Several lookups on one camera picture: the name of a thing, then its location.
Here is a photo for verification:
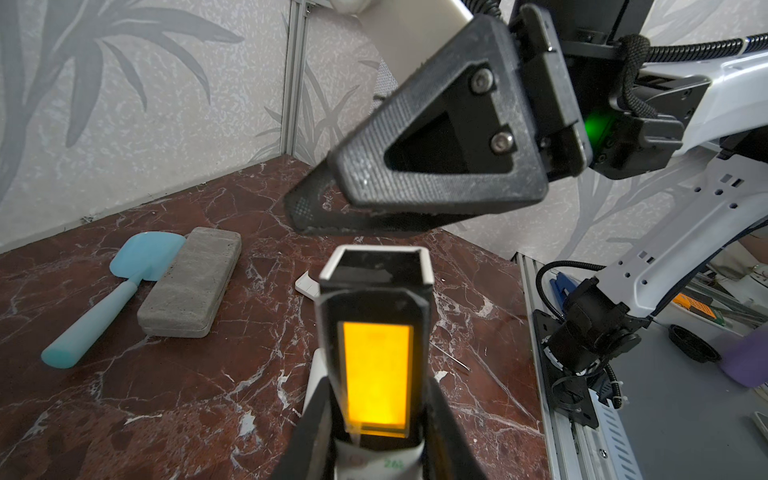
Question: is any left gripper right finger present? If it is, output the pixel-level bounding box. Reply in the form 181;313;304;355
423;378;486;479

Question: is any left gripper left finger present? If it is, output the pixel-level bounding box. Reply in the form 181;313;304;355
270;377;333;480

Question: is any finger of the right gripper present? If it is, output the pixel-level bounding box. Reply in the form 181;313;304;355
284;161;472;236
327;15;548;215

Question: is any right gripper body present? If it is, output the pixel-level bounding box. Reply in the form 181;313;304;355
510;1;711;180

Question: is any white battery cover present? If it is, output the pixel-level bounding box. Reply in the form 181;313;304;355
294;271;320;301

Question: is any slim white remote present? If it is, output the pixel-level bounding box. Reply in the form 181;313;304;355
316;245;434;479

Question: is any white remote control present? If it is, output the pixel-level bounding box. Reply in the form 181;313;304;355
302;348;328;412

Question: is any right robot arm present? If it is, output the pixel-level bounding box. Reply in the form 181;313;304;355
285;1;767;376

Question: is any grey stone block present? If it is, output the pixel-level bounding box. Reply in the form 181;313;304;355
137;227;242;339

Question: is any blue black device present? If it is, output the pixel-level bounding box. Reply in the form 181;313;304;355
550;272;578;312

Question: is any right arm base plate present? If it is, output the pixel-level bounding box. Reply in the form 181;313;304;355
532;309;599;429

